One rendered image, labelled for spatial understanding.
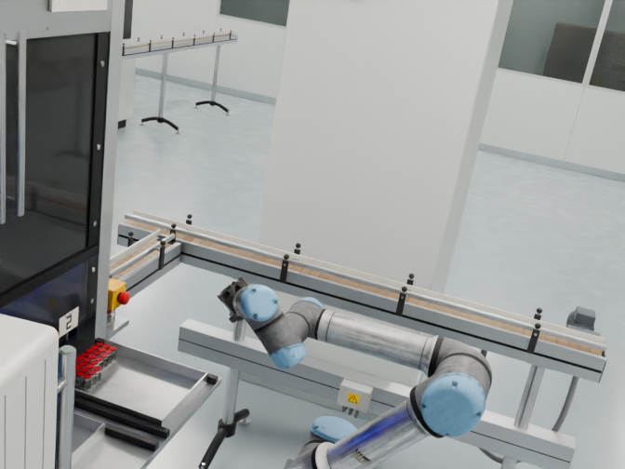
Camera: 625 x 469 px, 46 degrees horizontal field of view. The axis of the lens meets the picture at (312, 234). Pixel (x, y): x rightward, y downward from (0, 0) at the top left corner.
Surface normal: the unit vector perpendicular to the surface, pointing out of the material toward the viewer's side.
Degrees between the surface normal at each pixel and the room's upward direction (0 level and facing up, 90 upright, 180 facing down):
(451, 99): 90
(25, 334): 0
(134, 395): 0
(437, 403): 84
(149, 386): 0
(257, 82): 90
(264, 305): 63
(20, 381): 90
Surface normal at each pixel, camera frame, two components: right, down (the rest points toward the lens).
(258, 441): 0.15, -0.92
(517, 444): -0.32, 0.30
